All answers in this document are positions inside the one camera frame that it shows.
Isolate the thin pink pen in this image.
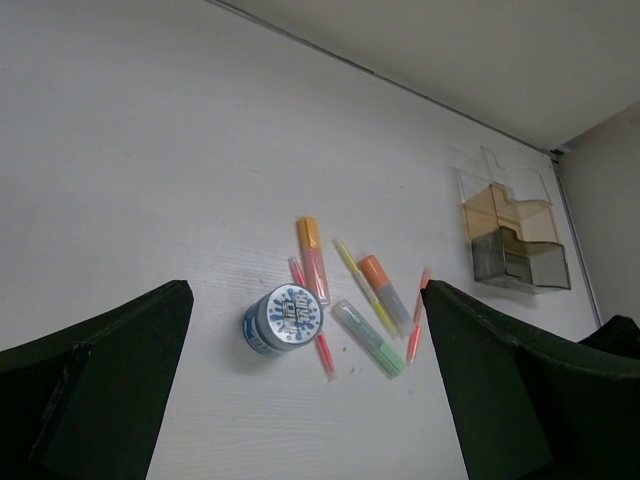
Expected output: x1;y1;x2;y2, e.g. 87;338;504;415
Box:
288;257;337;382

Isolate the yellow-capped pink highlighter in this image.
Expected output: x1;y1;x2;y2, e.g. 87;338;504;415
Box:
297;216;331;306

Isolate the tiered acrylic organizer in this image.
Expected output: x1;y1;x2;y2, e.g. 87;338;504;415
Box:
457;147;572;294

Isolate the orange-capped clear highlighter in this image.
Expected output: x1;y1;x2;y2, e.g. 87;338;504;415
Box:
358;255;414;338

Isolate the green-capped clear highlighter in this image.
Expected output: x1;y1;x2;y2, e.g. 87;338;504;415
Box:
332;300;406;378

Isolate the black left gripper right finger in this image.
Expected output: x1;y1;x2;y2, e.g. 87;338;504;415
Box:
422;280;639;479

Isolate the blue round putty jar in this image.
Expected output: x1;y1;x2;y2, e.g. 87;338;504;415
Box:
243;283;324;356

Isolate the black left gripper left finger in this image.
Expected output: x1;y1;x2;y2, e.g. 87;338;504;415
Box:
1;280;193;479

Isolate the thin orange pen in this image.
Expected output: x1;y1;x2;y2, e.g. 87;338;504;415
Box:
406;267;431;366

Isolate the thin yellow pen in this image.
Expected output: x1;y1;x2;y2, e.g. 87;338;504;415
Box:
333;238;397;339

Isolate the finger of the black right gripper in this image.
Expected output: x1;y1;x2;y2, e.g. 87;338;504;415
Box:
580;315;640;358

